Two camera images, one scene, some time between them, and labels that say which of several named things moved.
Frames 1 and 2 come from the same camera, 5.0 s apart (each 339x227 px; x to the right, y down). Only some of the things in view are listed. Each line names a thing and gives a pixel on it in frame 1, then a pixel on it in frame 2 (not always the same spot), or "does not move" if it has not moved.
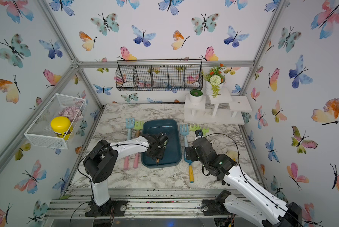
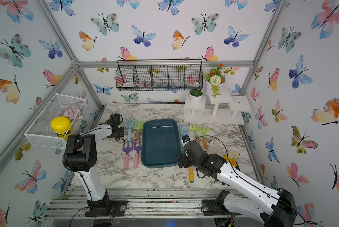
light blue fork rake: (129, 125) does not move
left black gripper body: (159, 153) → (120, 132)
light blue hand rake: (185, 134) does not move
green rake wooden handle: (194, 128) does not move
